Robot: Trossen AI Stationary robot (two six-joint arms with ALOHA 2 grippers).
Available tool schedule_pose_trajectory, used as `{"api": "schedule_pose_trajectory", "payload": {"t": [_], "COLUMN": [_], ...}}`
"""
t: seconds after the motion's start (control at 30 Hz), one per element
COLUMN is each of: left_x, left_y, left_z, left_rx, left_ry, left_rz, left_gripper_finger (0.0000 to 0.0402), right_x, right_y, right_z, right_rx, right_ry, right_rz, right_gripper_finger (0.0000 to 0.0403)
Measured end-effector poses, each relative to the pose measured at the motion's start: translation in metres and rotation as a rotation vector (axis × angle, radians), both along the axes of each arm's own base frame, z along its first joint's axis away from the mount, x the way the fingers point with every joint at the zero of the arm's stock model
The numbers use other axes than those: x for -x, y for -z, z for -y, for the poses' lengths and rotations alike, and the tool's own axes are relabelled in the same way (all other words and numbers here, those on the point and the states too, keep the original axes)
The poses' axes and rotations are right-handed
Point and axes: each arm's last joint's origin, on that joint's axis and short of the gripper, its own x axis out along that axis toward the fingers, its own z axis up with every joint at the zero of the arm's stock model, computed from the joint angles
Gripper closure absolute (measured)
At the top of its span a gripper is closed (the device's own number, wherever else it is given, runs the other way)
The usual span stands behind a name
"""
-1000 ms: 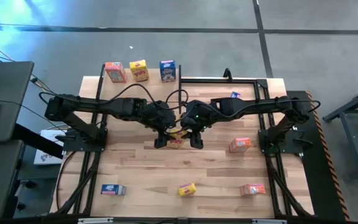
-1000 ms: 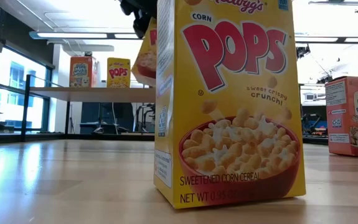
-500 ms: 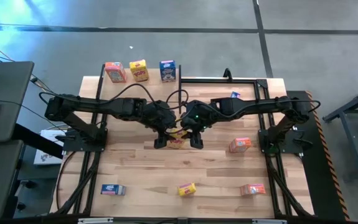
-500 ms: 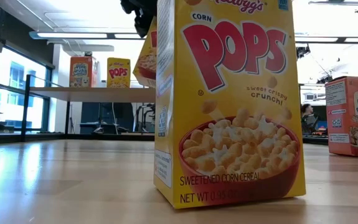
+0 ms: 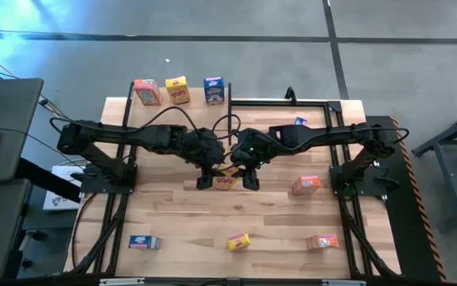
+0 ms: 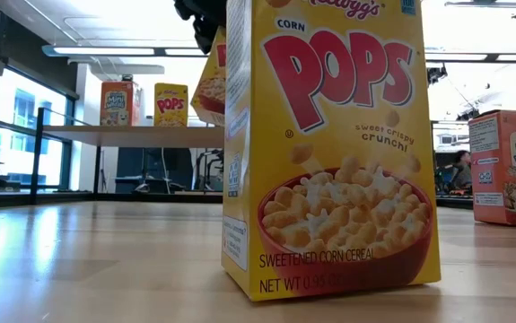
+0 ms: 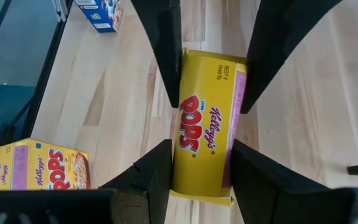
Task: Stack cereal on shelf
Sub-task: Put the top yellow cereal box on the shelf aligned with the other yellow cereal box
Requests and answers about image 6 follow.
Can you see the long ceiling light fixture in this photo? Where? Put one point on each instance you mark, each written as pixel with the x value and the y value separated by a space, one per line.
pixel 105 50
pixel 464 57

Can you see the dark office desk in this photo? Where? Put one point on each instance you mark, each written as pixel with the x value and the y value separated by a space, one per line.
pixel 132 170

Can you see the black chair frame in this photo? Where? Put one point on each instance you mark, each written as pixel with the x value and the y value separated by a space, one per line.
pixel 210 154

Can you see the black aluminium rig frame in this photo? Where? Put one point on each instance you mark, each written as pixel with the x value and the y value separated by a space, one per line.
pixel 105 197

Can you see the yellow Corn Pops cereal box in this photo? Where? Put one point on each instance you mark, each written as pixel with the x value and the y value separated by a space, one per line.
pixel 172 112
pixel 210 89
pixel 329 134

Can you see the person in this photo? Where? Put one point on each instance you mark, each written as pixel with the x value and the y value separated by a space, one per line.
pixel 461 169

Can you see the ceiling track fixture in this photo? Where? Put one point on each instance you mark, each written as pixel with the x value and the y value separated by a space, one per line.
pixel 482 4

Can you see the dark window frame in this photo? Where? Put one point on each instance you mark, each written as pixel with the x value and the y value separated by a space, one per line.
pixel 67 157

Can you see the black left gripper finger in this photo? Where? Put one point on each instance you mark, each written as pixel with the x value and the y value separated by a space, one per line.
pixel 204 36

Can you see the black ceiling camera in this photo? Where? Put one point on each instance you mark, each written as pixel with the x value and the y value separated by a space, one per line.
pixel 126 78

